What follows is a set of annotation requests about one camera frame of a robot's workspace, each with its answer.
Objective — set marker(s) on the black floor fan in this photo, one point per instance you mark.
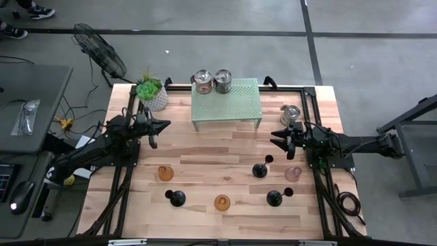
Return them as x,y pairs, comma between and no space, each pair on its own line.
102,54

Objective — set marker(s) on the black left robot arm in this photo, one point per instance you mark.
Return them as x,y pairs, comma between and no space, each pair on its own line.
88,150

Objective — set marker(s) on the black keyboard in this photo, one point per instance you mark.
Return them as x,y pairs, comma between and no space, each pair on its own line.
7,181

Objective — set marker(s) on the grey desk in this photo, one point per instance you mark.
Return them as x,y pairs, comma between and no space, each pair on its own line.
13,225
34,85

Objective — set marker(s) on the silver candle tin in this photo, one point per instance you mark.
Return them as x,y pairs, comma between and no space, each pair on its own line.
222,81

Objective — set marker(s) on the silver tin orange label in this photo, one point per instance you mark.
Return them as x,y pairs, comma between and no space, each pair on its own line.
203,82

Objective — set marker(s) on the white paper sheet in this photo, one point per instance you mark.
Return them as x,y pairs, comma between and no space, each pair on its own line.
85,141

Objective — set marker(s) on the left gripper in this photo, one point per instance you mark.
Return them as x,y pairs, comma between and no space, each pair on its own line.
140,131

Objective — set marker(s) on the person's shoe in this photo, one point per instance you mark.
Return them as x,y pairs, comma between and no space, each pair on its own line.
13,32
41,12

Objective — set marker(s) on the yellow power plug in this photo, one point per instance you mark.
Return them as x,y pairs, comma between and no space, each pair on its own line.
65,123

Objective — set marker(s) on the succulent in white pot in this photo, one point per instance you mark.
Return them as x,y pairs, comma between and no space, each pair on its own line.
152,99

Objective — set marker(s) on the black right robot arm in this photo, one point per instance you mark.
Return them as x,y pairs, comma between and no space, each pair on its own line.
362,143

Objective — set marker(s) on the silver tin green label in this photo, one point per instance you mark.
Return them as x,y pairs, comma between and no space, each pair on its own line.
290,114

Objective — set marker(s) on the green perforated metal shelf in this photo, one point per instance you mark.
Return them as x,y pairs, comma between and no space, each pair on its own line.
232,106

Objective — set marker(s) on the black aluminium rig frame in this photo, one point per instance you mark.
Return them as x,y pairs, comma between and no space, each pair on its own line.
315,112

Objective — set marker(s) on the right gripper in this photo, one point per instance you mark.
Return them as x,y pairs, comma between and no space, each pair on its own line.
300,136

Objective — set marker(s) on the black caster wheel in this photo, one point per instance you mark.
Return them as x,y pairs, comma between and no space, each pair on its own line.
46,217

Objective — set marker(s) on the silver aluminium bracket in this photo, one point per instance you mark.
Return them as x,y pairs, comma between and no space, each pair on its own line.
126,243
317,243

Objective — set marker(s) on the pink glass candle holder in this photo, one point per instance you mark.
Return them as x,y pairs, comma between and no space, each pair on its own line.
293,174

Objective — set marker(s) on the clear plastic bag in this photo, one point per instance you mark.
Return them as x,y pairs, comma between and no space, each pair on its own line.
25,118

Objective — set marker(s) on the black candlestick holder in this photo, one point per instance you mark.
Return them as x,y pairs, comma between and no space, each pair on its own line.
260,170
274,198
177,198

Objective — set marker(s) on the grey metal table frame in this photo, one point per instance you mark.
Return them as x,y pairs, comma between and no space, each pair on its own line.
409,160

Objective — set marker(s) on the black computer mouse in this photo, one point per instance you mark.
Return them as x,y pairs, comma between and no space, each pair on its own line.
21,196

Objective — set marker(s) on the white yellow wipes canister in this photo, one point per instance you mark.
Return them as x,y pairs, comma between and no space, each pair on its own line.
70,180

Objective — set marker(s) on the amber glass candle holder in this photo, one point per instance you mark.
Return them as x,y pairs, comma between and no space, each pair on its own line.
165,173
222,202

